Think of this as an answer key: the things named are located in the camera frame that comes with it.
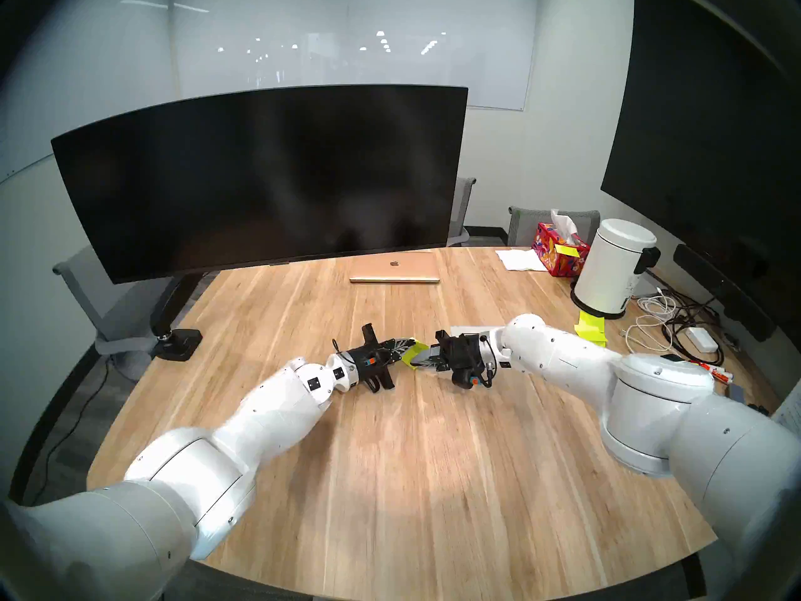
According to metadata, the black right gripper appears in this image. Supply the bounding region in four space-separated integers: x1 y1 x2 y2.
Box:
414 331 495 391

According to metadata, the curved black desktop monitor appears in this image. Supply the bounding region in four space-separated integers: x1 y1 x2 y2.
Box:
51 85 469 285

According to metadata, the rose gold closed laptop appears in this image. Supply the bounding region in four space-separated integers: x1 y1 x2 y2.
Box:
349 251 441 284

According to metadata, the white tissue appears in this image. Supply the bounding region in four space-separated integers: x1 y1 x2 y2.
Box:
549 209 579 244

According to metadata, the colourful floral tissue box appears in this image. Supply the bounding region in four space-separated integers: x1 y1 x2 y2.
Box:
531 223 591 278

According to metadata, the grey mesh office chair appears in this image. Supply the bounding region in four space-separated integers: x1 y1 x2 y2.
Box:
507 205 601 249
53 243 182 381
447 177 477 247

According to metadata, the pile of yellow sticky notes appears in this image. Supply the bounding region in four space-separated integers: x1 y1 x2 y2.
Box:
574 311 609 348

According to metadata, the black cable bundle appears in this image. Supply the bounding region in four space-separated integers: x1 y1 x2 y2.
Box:
660 285 727 367

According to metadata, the glass wall whiteboard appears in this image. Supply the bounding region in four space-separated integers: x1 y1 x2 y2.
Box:
172 0 539 111

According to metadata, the white cylindrical bin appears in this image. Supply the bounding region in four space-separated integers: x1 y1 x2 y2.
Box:
570 218 661 320

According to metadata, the white paper napkin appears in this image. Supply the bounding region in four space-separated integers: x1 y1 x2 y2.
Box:
495 249 548 272

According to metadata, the large black wall television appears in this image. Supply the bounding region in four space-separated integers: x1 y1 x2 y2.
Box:
599 0 801 350

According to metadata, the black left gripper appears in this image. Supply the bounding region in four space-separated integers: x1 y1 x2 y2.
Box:
347 323 415 394

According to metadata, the white printed paper sheet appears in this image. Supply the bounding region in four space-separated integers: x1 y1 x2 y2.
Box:
773 394 801 438

